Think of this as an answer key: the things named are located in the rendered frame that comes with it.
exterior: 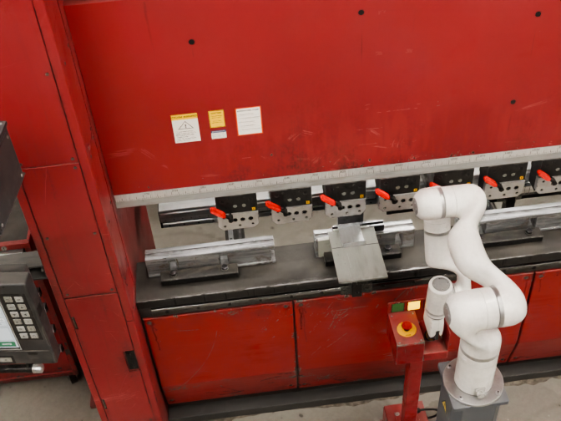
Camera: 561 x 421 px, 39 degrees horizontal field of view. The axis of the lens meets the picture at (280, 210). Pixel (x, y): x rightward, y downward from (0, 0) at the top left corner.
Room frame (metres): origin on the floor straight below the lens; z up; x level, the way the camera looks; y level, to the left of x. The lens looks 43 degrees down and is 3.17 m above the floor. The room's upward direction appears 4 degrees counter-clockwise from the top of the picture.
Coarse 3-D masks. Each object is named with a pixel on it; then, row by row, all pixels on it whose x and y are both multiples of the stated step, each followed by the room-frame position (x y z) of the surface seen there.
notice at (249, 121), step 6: (240, 108) 2.13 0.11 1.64; (246, 108) 2.13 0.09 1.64; (252, 108) 2.13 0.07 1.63; (258, 108) 2.13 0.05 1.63; (240, 114) 2.13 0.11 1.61; (246, 114) 2.13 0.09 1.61; (252, 114) 2.13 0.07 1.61; (258, 114) 2.13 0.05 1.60; (240, 120) 2.13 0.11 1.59; (246, 120) 2.13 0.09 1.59; (252, 120) 2.13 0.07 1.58; (258, 120) 2.13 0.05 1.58; (240, 126) 2.13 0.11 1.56; (246, 126) 2.13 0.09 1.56; (252, 126) 2.13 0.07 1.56; (258, 126) 2.13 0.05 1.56; (240, 132) 2.13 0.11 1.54; (246, 132) 2.13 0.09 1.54; (252, 132) 2.13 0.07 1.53; (258, 132) 2.13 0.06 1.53
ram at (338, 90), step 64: (64, 0) 2.13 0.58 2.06; (128, 0) 2.11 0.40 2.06; (192, 0) 2.12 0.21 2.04; (256, 0) 2.13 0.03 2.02; (320, 0) 2.15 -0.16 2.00; (384, 0) 2.16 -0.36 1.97; (448, 0) 2.17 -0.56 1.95; (512, 0) 2.18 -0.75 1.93; (128, 64) 2.11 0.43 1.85; (192, 64) 2.12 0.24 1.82; (256, 64) 2.13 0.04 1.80; (320, 64) 2.15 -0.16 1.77; (384, 64) 2.16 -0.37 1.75; (448, 64) 2.17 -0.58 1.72; (512, 64) 2.18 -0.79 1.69; (128, 128) 2.11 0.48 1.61; (320, 128) 2.14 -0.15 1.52; (384, 128) 2.16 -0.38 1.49; (448, 128) 2.17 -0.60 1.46; (512, 128) 2.19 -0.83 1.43; (128, 192) 2.10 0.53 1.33
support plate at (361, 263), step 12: (372, 228) 2.17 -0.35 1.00; (336, 240) 2.12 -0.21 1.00; (372, 240) 2.11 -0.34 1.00; (336, 252) 2.05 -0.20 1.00; (348, 252) 2.05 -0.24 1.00; (360, 252) 2.05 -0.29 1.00; (372, 252) 2.04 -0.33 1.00; (336, 264) 2.00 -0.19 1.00; (348, 264) 1.99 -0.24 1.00; (360, 264) 1.99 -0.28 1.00; (372, 264) 1.98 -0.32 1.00; (384, 264) 1.98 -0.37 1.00; (348, 276) 1.93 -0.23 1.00; (360, 276) 1.93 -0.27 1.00; (372, 276) 1.92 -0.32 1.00; (384, 276) 1.92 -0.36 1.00
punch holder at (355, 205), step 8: (336, 184) 2.15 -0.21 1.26; (344, 184) 2.15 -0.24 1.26; (352, 184) 2.15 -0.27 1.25; (360, 184) 2.15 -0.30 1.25; (328, 192) 2.14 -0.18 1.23; (336, 192) 2.15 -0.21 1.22; (344, 192) 2.15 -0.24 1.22; (352, 192) 2.15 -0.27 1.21; (360, 192) 2.15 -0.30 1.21; (336, 200) 2.15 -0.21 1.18; (344, 200) 2.15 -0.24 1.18; (352, 200) 2.15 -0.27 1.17; (360, 200) 2.15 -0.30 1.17; (328, 208) 2.14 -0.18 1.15; (336, 208) 2.14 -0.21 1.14; (344, 208) 2.15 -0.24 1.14; (352, 208) 2.15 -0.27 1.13; (360, 208) 2.15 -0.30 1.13; (328, 216) 2.14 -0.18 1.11; (336, 216) 2.14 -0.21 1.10
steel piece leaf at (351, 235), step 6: (342, 228) 2.18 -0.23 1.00; (348, 228) 2.18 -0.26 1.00; (354, 228) 2.17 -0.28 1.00; (360, 228) 2.17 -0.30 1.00; (342, 234) 2.15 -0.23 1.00; (348, 234) 2.14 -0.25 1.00; (354, 234) 2.14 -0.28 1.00; (360, 234) 2.14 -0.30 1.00; (342, 240) 2.12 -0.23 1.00; (348, 240) 2.11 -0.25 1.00; (354, 240) 2.11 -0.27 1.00; (360, 240) 2.11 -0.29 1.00; (348, 246) 2.08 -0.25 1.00
